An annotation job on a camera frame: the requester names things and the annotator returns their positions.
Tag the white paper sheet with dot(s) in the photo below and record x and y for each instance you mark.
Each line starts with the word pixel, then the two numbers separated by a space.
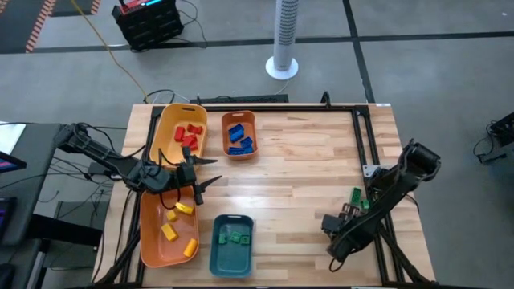
pixel 10 138

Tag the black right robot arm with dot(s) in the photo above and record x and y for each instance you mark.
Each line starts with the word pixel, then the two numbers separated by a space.
pixel 401 180

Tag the white tower fan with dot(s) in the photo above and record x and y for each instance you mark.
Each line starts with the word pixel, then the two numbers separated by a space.
pixel 285 32

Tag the red toy block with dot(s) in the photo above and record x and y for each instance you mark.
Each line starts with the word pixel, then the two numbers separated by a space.
pixel 179 133
pixel 188 139
pixel 194 129
pixel 193 146

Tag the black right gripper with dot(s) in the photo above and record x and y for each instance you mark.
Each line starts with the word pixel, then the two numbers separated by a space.
pixel 334 226

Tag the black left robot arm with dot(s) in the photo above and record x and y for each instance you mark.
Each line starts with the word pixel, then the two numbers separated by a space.
pixel 100 150

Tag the blue toy block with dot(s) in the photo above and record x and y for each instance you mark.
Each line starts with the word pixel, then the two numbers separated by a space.
pixel 246 142
pixel 236 133

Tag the lit computer screen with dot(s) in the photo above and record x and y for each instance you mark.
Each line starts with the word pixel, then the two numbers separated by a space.
pixel 8 164

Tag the black plastic crate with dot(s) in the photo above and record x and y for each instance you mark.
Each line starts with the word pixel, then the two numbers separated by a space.
pixel 148 28

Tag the small orange plastic bin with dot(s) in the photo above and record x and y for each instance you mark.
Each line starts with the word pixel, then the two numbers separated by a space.
pixel 229 118

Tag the blue tray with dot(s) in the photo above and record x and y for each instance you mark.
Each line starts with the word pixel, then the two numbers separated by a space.
pixel 248 149

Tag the large orange plastic bin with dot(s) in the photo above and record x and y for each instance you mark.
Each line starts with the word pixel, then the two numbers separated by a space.
pixel 160 253

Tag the long yellow toy block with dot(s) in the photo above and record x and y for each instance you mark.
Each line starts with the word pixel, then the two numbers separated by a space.
pixel 169 232

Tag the black aluminium table frame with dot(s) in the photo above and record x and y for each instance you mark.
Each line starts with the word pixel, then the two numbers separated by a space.
pixel 281 108

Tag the black floor equipment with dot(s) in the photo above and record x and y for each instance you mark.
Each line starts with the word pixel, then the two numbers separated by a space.
pixel 502 130

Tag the small square yellow block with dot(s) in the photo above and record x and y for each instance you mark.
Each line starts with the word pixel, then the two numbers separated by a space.
pixel 172 215

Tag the blue crate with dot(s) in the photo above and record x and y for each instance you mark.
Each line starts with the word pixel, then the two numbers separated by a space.
pixel 235 151

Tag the teal plastic bin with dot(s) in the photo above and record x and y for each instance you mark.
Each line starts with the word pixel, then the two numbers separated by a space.
pixel 231 261

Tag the black frame clamp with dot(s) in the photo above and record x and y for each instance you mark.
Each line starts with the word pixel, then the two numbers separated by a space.
pixel 326 100

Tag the red device on crate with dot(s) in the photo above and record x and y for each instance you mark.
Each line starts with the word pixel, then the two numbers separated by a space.
pixel 132 6

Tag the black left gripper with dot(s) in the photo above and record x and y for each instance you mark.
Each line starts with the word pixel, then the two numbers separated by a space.
pixel 185 172

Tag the yellow plastic bin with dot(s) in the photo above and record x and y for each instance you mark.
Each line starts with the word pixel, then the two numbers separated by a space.
pixel 172 154

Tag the rounded yellow toy block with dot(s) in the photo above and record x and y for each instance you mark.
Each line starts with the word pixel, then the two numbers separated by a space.
pixel 184 208
pixel 190 247

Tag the black side desk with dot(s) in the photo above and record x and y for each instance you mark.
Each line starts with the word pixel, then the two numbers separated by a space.
pixel 36 180

